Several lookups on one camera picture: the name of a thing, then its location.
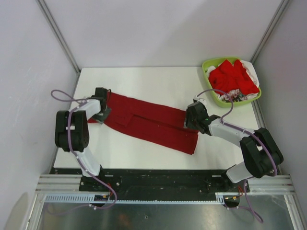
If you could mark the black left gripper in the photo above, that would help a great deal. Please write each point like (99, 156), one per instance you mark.
(100, 119)

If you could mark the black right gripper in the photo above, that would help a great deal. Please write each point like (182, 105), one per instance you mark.
(187, 122)

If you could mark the dark red t-shirt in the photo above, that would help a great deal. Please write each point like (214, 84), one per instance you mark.
(152, 122)

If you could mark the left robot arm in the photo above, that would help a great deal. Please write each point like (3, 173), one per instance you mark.
(72, 131)

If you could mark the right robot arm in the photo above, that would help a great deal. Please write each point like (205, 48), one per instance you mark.
(261, 155)

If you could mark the white floral shirt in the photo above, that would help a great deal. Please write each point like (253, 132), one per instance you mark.
(236, 95)

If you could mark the bright red shirt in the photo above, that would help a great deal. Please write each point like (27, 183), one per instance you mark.
(228, 77)

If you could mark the green plastic basket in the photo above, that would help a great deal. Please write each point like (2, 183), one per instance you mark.
(215, 62)

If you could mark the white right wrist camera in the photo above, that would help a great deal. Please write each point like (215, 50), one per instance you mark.
(199, 99)

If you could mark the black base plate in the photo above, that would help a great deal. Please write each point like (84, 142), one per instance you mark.
(136, 183)

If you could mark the left corner aluminium post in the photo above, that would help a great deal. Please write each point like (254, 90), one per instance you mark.
(58, 34)

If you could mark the corner aluminium post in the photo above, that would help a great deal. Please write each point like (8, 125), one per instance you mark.
(58, 34)
(282, 8)

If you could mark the grey slotted cable duct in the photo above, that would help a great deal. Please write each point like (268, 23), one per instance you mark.
(216, 198)

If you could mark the right corner aluminium post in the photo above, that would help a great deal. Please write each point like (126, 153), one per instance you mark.
(282, 8)

